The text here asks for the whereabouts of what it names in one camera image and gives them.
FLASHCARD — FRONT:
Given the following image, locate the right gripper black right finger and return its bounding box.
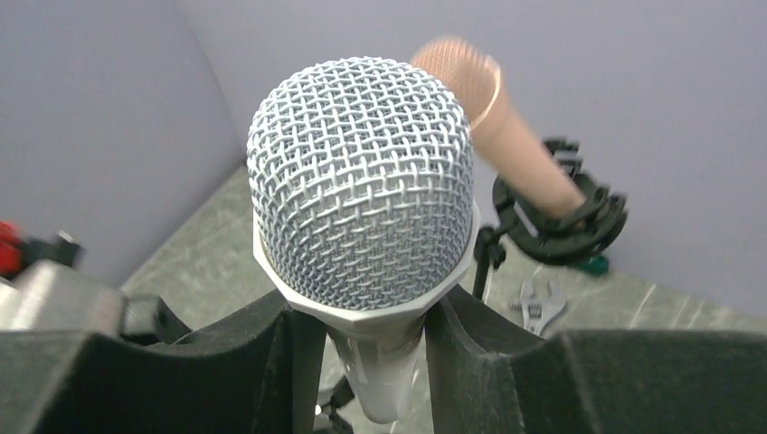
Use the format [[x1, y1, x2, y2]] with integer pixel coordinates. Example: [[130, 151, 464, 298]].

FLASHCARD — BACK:
[[426, 288, 766, 433]]

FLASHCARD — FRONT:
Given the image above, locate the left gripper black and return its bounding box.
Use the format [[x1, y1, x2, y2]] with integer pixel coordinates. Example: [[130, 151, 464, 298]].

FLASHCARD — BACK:
[[120, 294, 192, 346]]

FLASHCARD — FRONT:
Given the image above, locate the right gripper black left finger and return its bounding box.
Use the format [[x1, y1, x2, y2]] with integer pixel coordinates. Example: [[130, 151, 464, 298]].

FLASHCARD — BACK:
[[1, 292, 326, 433]]

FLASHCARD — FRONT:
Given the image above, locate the white microphone with stand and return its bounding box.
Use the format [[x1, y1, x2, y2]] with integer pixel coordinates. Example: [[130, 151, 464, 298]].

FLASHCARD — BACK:
[[247, 57, 479, 424]]

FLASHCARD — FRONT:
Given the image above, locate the pink microphone on stand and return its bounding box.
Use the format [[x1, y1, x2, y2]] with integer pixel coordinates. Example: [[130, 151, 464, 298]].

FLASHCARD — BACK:
[[411, 36, 628, 297]]

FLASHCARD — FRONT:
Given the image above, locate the green handled screwdriver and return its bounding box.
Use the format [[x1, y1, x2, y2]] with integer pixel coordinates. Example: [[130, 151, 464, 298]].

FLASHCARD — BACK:
[[570, 254, 611, 277]]

